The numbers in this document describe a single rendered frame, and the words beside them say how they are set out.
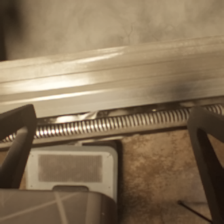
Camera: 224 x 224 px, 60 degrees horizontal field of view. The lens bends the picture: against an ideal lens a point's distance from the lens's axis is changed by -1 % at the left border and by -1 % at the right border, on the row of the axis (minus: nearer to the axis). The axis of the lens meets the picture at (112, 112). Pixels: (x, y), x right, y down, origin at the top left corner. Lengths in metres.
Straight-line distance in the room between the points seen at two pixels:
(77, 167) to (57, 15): 0.79
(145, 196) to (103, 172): 0.48
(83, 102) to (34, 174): 0.81
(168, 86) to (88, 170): 0.78
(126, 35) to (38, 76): 0.28
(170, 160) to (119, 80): 1.04
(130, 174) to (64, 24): 1.09
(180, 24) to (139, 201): 1.21
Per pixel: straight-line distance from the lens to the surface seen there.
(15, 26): 0.69
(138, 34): 0.63
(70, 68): 0.50
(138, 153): 1.40
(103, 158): 1.12
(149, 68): 0.50
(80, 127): 0.60
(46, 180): 1.22
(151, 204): 1.56
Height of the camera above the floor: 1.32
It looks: 85 degrees down
